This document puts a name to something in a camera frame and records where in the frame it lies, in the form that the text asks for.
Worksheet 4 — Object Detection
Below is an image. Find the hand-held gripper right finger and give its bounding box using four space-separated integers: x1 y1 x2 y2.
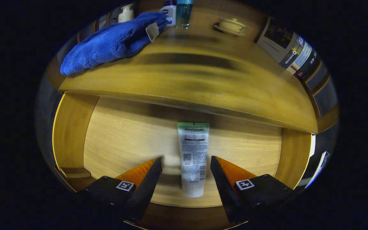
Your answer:
210 156 296 224

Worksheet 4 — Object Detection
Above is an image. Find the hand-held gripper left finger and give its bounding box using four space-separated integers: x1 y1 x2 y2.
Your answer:
75 157 163 224

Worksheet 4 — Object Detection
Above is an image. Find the white cosmetic tube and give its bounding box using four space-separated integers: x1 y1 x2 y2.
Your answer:
177 122 210 198

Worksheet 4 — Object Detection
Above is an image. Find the beige lidded tea cup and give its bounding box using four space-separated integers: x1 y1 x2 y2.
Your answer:
214 18 247 36

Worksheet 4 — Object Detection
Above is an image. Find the teal bottle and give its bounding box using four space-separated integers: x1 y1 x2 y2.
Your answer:
175 0 194 28

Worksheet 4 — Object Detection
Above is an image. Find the black spine book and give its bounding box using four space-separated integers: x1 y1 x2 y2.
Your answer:
294 51 322 80

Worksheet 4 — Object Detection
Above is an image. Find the light spine book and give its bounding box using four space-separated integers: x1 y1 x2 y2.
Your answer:
291 42 314 74

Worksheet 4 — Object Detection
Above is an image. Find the blue towel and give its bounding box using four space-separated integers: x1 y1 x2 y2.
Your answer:
59 12 172 76

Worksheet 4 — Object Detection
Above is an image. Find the white pump bottle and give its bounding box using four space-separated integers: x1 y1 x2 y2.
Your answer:
118 4 134 23

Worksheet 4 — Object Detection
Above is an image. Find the white and blue lotion bottle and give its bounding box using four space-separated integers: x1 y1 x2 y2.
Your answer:
159 0 177 27

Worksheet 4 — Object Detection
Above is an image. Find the wooden cabinet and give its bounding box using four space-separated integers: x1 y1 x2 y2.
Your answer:
51 0 340 134

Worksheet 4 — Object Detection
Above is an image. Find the wooden countertop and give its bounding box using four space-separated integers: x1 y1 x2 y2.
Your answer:
58 6 318 134

